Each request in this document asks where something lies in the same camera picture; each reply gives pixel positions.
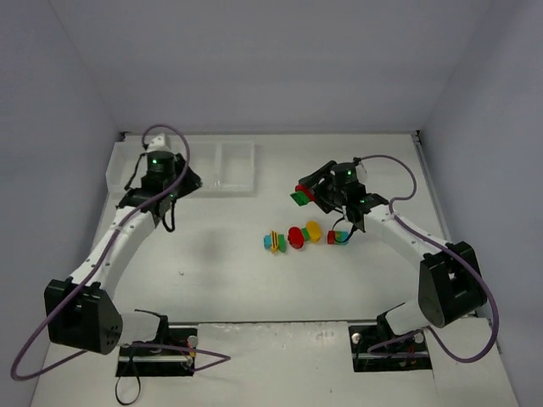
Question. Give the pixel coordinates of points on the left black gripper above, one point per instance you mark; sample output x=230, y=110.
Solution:
x=188, y=181

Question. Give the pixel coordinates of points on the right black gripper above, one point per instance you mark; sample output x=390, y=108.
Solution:
x=318, y=180

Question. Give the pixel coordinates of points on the small red lego brick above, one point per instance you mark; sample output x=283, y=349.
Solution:
x=305, y=190

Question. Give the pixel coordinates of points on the green stepped lego brick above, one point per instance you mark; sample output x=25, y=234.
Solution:
x=300, y=198

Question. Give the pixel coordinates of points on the yellow black striped lego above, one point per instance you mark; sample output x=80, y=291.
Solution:
x=278, y=239

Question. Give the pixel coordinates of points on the green lego brick stack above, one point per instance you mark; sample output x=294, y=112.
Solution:
x=283, y=248

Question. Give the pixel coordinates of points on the cyan lego brick stack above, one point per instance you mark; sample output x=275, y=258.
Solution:
x=268, y=242

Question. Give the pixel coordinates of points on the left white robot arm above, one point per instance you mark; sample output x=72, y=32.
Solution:
x=81, y=310

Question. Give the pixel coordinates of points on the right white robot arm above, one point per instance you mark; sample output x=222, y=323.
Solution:
x=447, y=274

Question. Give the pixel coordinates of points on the yellow round lego brick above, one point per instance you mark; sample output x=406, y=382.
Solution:
x=314, y=231

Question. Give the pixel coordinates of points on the green lego middle stack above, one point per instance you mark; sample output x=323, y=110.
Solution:
x=306, y=234

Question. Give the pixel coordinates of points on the clear plastic sorting tray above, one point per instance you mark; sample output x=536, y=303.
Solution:
x=226, y=169

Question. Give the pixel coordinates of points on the red round lego brick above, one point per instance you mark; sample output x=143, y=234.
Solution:
x=295, y=237

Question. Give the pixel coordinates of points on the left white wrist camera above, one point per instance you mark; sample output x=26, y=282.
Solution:
x=160, y=142

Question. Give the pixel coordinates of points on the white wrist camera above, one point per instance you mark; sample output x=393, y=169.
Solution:
x=360, y=169
x=160, y=142

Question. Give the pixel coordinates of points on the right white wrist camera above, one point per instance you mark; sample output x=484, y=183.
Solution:
x=360, y=169

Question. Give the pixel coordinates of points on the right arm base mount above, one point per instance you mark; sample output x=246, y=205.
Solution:
x=409, y=355

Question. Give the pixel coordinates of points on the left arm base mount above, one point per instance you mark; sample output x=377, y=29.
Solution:
x=159, y=362

